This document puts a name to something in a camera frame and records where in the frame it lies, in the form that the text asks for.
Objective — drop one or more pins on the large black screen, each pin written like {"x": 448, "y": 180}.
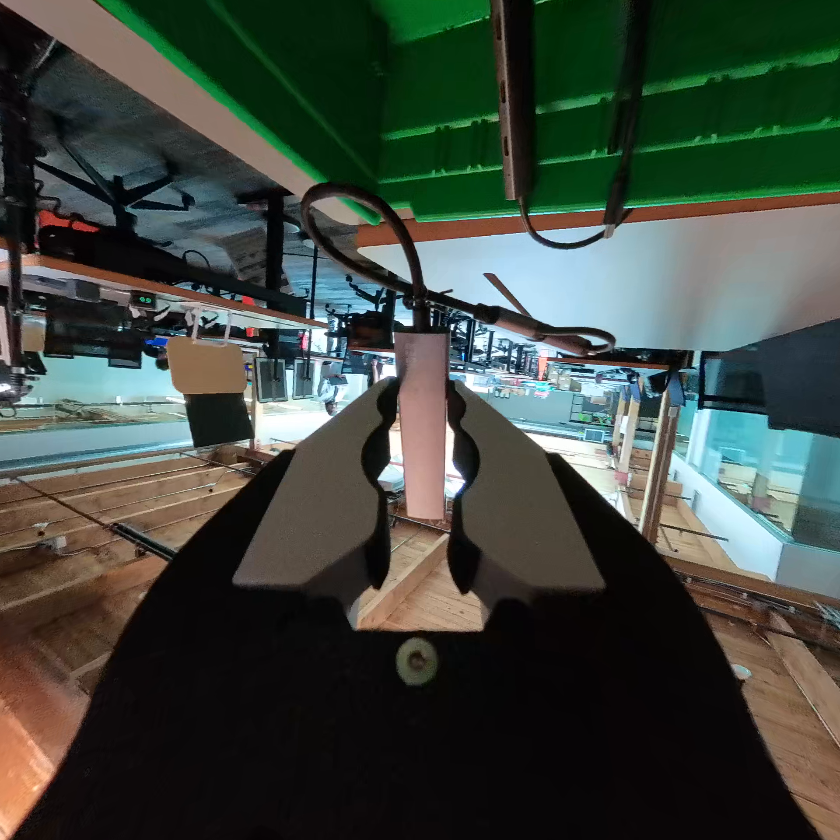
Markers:
{"x": 787, "y": 374}

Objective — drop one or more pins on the green plastic bin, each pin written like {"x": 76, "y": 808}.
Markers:
{"x": 722, "y": 131}

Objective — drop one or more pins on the small wooden document stand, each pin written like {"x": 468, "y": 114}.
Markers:
{"x": 207, "y": 367}

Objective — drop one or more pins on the white desk wooden edge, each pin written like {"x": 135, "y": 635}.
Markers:
{"x": 656, "y": 295}

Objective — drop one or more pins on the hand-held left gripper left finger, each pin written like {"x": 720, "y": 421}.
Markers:
{"x": 308, "y": 518}

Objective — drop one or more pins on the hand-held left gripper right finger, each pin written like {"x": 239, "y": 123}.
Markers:
{"x": 525, "y": 525}

